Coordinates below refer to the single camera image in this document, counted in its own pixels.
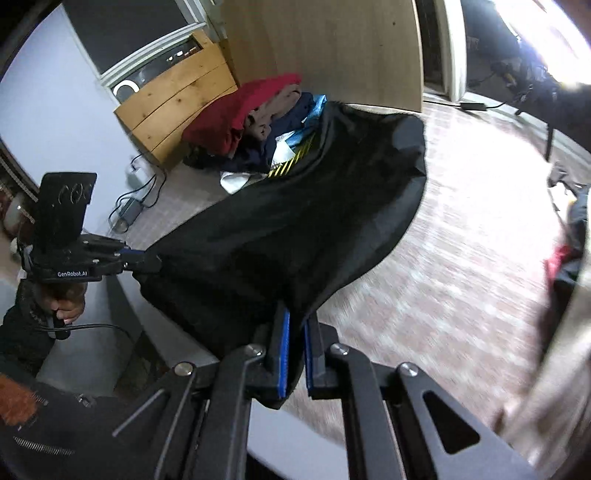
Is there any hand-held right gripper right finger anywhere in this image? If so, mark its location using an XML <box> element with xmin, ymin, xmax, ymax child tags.
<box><xmin>304</xmin><ymin>313</ymin><xmax>542</xmax><ymax>480</ymax></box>

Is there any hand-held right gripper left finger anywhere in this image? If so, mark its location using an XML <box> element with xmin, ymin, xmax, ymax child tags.
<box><xmin>111</xmin><ymin>302</ymin><xmax>293</xmax><ymax>480</ymax></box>

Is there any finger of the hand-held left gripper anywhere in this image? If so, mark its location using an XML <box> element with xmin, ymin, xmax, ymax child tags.
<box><xmin>119</xmin><ymin>247</ymin><xmax>163</xmax><ymax>276</ymax></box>

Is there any black garment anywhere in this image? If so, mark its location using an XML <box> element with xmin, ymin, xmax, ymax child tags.
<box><xmin>131</xmin><ymin>100</ymin><xmax>428</xmax><ymax>411</ymax></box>

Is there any pile of dark clothes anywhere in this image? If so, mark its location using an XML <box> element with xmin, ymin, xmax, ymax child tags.
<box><xmin>544</xmin><ymin>161</ymin><xmax>591</xmax><ymax>326</ymax></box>

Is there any person's left hand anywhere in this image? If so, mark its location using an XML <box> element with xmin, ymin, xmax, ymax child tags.
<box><xmin>49</xmin><ymin>281</ymin><xmax>89</xmax><ymax>325</ymax></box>

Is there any grey power adapter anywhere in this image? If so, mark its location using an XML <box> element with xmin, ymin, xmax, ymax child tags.
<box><xmin>119</xmin><ymin>198</ymin><xmax>145</xmax><ymax>221</ymax></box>

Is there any white cloth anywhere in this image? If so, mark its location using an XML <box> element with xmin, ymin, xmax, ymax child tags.
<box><xmin>219</xmin><ymin>171</ymin><xmax>264</xmax><ymax>195</ymax></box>

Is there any wooden plank cabinet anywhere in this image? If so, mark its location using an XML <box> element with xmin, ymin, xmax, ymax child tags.
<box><xmin>114</xmin><ymin>31</ymin><xmax>239</xmax><ymax>169</ymax></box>

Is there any navy blue garment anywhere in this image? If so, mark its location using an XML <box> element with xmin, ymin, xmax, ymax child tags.
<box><xmin>217</xmin><ymin>92</ymin><xmax>319</xmax><ymax>174</ymax></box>

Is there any red garment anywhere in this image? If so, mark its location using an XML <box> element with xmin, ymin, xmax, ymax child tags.
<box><xmin>183</xmin><ymin>72</ymin><xmax>303</xmax><ymax>157</ymax></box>

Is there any person's black zipped jacket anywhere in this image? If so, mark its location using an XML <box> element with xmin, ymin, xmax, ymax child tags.
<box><xmin>0</xmin><ymin>373</ymin><xmax>155</xmax><ymax>480</ymax></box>

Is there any brown garment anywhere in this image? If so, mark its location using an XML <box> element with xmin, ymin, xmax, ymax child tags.
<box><xmin>245</xmin><ymin>84</ymin><xmax>303</xmax><ymax>141</ymax></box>

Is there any light blue garment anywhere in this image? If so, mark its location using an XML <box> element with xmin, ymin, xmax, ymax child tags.
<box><xmin>272</xmin><ymin>93</ymin><xmax>329</xmax><ymax>167</ymax></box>

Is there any beige cloth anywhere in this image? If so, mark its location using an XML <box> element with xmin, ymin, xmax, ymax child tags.
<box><xmin>493</xmin><ymin>258</ymin><xmax>591</xmax><ymax>480</ymax></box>

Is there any large light wooden panel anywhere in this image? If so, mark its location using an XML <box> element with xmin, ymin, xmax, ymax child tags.
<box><xmin>219</xmin><ymin>0</ymin><xmax>424</xmax><ymax>114</ymax></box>

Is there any dark furniture with legs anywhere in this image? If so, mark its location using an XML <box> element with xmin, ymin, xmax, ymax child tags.
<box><xmin>489</xmin><ymin>44</ymin><xmax>591</xmax><ymax>161</ymax></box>

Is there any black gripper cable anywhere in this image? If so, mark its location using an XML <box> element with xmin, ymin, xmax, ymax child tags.
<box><xmin>39</xmin><ymin>322</ymin><xmax>141</xmax><ymax>335</ymax></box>

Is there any white ring device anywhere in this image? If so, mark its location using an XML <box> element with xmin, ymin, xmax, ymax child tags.
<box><xmin>113</xmin><ymin>79</ymin><xmax>140</xmax><ymax>103</ymax></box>

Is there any white door frame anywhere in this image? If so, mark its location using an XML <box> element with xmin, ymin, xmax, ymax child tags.
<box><xmin>434</xmin><ymin>0</ymin><xmax>468</xmax><ymax>103</ymax></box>

